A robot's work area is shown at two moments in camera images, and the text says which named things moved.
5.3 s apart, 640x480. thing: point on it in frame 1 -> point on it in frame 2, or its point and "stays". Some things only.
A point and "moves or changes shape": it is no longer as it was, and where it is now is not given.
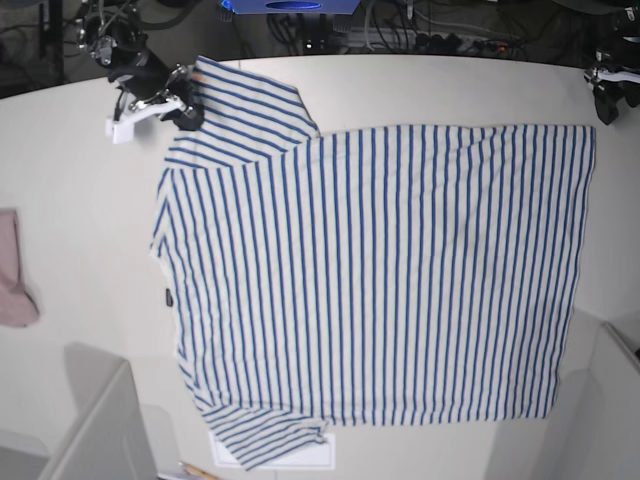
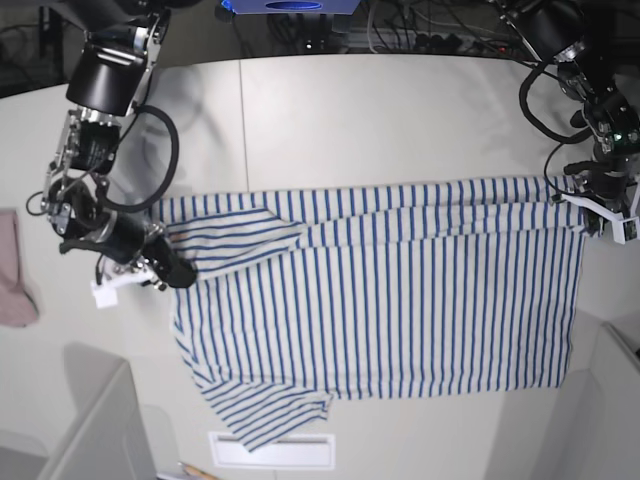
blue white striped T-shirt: (424, 274) moves or changes shape
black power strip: (452, 44) stays
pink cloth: (17, 309) stays
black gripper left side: (141, 76) -> (127, 240)
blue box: (296, 7) stays
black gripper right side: (612, 83) -> (608, 178)
